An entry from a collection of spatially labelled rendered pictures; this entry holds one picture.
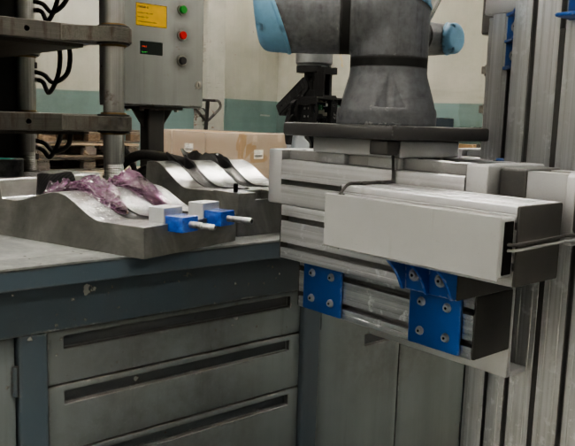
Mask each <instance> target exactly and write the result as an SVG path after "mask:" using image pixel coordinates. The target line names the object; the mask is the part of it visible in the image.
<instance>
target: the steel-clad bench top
mask: <svg viewBox="0 0 575 446"><path fill-rule="evenodd" d="M279 241H280V233H275V234H266V235H249V236H239V237H236V236H235V241H232V242H225V243H221V244H216V245H211V246H207V247H202V248H199V249H194V250H186V251H182V252H187V251H195V250H211V249H219V248H227V247H235V246H243V245H251V244H259V243H268V242H279ZM122 258H130V257H125V256H120V255H114V254H110V253H104V252H99V251H93V250H84V249H79V248H74V247H69V246H64V245H58V244H54V243H48V242H38V241H34V240H28V239H23V238H18V237H13V236H8V235H0V273H1V272H9V271H18V270H26V269H34V268H42V267H50V266H58V265H74V264H82V263H90V262H98V261H106V260H114V259H122Z"/></svg>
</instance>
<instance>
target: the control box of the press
mask: <svg viewBox="0 0 575 446"><path fill-rule="evenodd" d="M124 24H125V25H127V26H129V27H130V28H131V29H132V44H130V46H128V47H126V48H124V109H126V111H130V109H132V111H133V112H134V115H135V117H136V118H137V119H138V121H139V122H140V124H141V148H140V150H155V151H161V152H164V123H165V122H166V120H167V119H168V117H169V115H170V114H171V112H172V110H174V112H179V111H183V108H193V109H201V108H202V107H203V0H124ZM99 99H100V105H104V85H103V47H101V46H100V45H99Z"/></svg>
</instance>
